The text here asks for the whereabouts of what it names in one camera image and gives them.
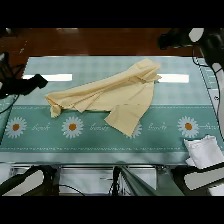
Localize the cream shirt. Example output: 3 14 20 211
44 58 163 138

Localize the white garment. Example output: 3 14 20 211
183 134 224 170

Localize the black cable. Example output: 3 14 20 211
108 165 123 197
191 45 224 141

